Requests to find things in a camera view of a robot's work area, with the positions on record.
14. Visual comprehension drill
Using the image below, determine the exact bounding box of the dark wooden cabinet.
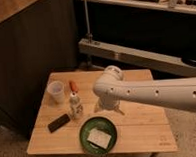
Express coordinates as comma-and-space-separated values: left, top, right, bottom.
0, 0, 78, 137

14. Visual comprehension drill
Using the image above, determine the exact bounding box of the metal shelf rack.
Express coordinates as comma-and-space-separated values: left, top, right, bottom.
76, 0, 196, 77

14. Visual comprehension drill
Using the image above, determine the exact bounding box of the small wooden table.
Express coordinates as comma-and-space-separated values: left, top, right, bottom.
27, 71, 177, 156

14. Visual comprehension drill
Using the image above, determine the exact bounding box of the black rectangular block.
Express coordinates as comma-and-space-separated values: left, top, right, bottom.
47, 114, 70, 133

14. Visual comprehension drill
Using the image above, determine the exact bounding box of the white sponge block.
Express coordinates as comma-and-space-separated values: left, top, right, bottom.
87, 128, 111, 149

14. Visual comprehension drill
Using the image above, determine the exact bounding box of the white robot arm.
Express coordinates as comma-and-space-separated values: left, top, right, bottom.
93, 65, 196, 112

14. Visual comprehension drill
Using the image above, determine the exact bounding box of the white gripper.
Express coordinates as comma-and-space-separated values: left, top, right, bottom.
94, 98, 125, 115

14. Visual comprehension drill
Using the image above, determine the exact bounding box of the small clear bottle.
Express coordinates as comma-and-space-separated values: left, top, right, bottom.
69, 92, 83, 119

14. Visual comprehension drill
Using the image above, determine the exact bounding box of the green round plate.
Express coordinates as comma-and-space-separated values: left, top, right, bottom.
79, 116, 117, 155

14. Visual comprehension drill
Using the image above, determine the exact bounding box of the translucent plastic cup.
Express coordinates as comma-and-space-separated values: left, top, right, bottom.
47, 80, 65, 104

